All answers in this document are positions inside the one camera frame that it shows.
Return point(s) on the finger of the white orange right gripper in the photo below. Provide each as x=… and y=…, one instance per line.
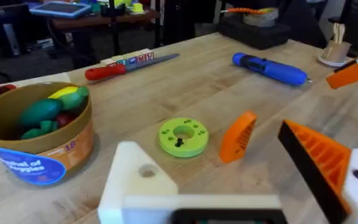
x=346, y=76

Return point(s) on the bare white left gripper left finger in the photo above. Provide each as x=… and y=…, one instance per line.
x=135, y=180

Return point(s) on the white orange left gripper right finger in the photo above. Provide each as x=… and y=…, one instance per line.
x=325, y=161

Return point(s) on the blue electric screwdriver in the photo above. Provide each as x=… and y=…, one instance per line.
x=275, y=70

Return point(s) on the orange ribbed wedge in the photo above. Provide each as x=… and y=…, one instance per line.
x=235, y=140

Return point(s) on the small black screw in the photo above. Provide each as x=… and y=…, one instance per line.
x=179, y=142

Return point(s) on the paper cup with wooden sticks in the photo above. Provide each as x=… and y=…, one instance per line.
x=336, y=51

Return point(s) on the green disc with holes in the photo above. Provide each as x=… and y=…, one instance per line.
x=169, y=146

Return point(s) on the brown tub of toy vegetables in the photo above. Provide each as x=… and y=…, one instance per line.
x=70, y=149

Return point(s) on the black case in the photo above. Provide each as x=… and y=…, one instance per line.
x=253, y=37

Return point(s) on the grey tape roll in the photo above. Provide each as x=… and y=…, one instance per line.
x=259, y=20

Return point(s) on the row of wooden letter blocks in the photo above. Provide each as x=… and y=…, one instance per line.
x=138, y=56

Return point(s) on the brown desk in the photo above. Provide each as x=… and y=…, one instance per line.
x=98, y=21

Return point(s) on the small yellow-green cup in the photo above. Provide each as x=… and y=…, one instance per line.
x=137, y=7

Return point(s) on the blue-framed tablet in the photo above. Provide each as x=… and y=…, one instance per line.
x=59, y=8

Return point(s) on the black monitor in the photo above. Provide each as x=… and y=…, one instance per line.
x=2, y=21

